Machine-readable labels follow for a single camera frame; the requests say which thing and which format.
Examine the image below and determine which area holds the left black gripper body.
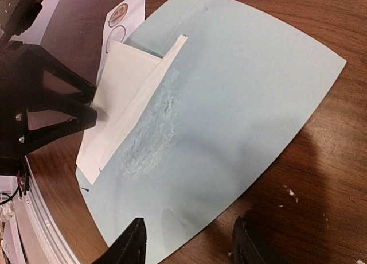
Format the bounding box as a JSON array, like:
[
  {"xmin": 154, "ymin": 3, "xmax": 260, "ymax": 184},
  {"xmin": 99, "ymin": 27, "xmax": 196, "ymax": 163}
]
[{"xmin": 1, "ymin": 42, "xmax": 43, "ymax": 160}]

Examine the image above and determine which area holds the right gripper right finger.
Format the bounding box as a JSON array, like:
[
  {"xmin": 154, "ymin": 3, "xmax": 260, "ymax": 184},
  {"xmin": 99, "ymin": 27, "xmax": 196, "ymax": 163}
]
[{"xmin": 232, "ymin": 216, "xmax": 278, "ymax": 264}]

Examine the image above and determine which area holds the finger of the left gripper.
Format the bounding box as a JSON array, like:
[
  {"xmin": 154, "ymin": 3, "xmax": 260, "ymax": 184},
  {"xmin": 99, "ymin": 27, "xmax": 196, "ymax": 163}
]
[
  {"xmin": 26, "ymin": 44, "xmax": 96, "ymax": 103},
  {"xmin": 19, "ymin": 104, "xmax": 97, "ymax": 157}
]

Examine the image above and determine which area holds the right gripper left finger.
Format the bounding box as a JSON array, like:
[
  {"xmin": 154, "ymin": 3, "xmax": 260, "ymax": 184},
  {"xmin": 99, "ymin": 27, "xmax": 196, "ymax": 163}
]
[{"xmin": 94, "ymin": 218, "xmax": 147, "ymax": 264}]

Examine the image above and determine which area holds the white letter paper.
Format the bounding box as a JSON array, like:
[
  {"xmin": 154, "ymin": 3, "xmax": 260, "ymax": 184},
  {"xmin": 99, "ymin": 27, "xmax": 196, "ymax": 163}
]
[{"xmin": 77, "ymin": 35, "xmax": 188, "ymax": 184}]

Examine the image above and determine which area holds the white sticker sheet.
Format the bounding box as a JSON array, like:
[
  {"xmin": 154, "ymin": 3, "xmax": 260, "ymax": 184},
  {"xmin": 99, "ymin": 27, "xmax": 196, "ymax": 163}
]
[{"xmin": 96, "ymin": 0, "xmax": 146, "ymax": 84}]

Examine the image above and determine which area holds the light blue envelope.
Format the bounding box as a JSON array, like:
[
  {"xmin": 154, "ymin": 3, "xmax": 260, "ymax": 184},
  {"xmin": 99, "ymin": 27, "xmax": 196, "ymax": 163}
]
[{"xmin": 76, "ymin": 0, "xmax": 346, "ymax": 263}]

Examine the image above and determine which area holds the beige decorated lined sheet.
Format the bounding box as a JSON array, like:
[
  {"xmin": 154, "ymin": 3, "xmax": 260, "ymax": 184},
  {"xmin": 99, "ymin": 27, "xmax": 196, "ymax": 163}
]
[{"xmin": 76, "ymin": 41, "xmax": 161, "ymax": 174}]

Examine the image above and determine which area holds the front aluminium rail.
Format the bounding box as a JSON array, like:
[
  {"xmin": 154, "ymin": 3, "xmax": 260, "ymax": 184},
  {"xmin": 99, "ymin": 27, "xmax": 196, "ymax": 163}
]
[{"xmin": 14, "ymin": 158, "xmax": 80, "ymax": 263}]

